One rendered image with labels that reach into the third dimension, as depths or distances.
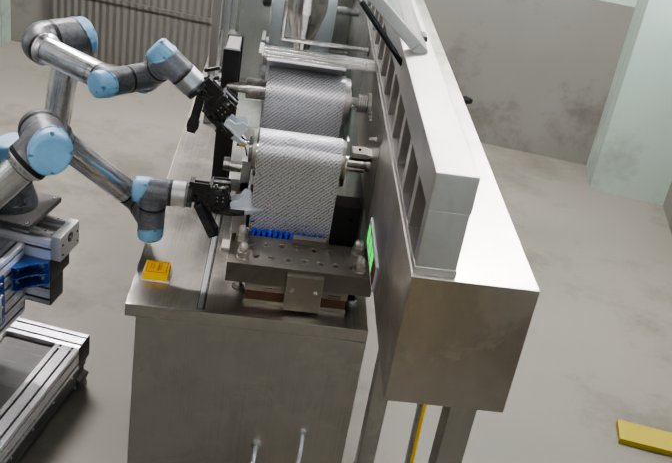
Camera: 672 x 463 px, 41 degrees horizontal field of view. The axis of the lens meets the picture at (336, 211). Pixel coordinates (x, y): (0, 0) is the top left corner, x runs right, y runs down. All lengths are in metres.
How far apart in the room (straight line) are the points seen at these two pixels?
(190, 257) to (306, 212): 0.38
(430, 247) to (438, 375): 0.29
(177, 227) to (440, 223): 1.33
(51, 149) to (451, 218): 1.12
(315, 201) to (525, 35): 3.70
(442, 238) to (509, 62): 4.50
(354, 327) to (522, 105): 3.92
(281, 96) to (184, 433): 1.02
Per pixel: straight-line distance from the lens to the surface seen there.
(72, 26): 2.82
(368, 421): 3.20
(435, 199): 1.64
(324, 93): 2.69
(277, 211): 2.58
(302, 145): 2.51
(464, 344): 1.81
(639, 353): 4.48
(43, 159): 2.38
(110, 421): 3.47
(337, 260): 2.51
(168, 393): 2.64
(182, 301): 2.50
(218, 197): 2.54
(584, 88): 6.19
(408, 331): 1.77
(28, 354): 3.44
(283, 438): 2.72
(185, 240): 2.77
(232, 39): 2.85
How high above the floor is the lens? 2.31
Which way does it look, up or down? 27 degrees down
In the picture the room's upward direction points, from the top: 10 degrees clockwise
